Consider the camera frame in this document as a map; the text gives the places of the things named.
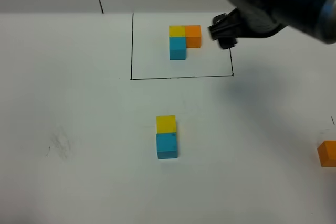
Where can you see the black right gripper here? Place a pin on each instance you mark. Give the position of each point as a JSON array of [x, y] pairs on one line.
[[266, 17]]

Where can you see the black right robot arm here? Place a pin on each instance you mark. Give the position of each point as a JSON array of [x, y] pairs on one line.
[[327, 17]]

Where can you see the orange template block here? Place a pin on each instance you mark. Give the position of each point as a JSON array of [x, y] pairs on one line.
[[193, 36]]

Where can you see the blue template block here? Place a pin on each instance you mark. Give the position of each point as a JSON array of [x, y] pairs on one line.
[[177, 48]]

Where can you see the yellow template block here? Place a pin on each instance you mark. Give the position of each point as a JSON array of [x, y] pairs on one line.
[[176, 31]]

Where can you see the white template sheet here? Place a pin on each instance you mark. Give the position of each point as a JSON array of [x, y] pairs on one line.
[[150, 59]]

